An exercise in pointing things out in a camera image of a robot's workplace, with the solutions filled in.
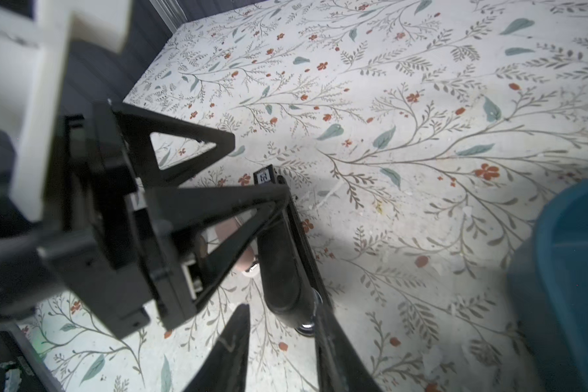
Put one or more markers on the black stapler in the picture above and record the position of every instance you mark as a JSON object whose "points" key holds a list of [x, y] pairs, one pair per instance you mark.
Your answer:
{"points": [[294, 286]]}

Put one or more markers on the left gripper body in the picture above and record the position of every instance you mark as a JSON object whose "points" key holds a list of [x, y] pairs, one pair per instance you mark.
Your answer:
{"points": [[116, 229]]}

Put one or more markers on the teal plastic tray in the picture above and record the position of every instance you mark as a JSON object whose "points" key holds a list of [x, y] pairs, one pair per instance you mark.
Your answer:
{"points": [[548, 283]]}

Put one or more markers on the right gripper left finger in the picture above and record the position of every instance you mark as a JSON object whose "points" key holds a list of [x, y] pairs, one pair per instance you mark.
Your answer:
{"points": [[226, 366]]}

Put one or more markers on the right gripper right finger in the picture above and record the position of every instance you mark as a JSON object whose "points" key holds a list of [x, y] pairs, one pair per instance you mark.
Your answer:
{"points": [[339, 368]]}

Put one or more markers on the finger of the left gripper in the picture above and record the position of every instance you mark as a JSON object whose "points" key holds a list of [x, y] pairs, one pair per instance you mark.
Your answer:
{"points": [[167, 151], [200, 234]]}

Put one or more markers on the pink mini stapler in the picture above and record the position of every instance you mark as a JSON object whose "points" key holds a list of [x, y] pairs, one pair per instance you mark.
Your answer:
{"points": [[229, 235]]}

